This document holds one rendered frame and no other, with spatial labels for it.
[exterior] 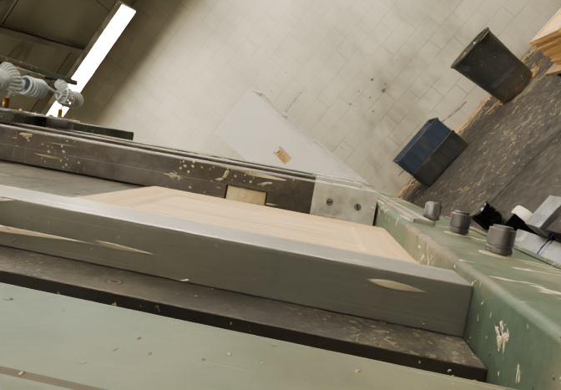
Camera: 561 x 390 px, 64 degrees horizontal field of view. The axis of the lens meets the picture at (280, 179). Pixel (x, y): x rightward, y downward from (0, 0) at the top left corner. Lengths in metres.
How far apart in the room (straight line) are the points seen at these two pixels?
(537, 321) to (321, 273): 0.15
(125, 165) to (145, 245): 0.61
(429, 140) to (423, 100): 1.13
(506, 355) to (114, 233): 0.29
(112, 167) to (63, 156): 0.11
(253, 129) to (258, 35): 1.85
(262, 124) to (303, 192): 3.69
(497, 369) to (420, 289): 0.08
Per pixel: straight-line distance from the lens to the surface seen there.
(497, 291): 0.34
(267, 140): 4.56
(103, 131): 2.18
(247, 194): 0.90
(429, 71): 5.99
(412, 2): 6.11
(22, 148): 1.08
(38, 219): 0.41
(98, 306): 0.17
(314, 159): 4.51
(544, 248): 0.71
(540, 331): 0.28
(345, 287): 0.35
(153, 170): 0.95
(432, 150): 4.92
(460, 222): 0.61
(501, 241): 0.49
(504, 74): 5.01
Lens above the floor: 1.05
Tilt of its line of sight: 2 degrees up
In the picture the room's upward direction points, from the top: 49 degrees counter-clockwise
